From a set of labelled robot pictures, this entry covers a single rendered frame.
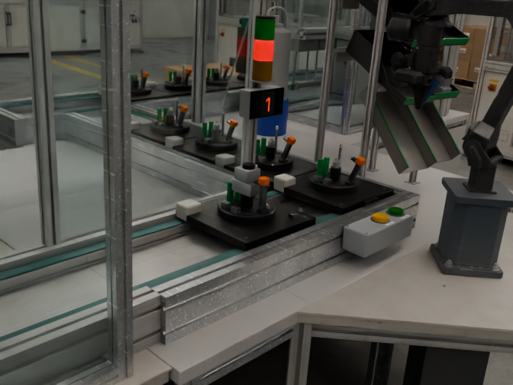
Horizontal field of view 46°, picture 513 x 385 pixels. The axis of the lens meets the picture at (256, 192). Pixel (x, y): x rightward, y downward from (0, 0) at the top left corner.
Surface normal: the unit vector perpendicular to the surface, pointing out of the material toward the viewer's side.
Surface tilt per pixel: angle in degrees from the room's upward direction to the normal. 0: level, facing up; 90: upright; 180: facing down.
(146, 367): 0
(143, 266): 0
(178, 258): 0
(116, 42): 90
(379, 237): 90
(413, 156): 45
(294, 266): 90
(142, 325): 90
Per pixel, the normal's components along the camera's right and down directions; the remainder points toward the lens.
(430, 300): 0.06, -0.94
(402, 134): 0.46, -0.44
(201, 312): 0.72, 0.28
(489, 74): -0.74, 0.19
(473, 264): -0.06, 0.34
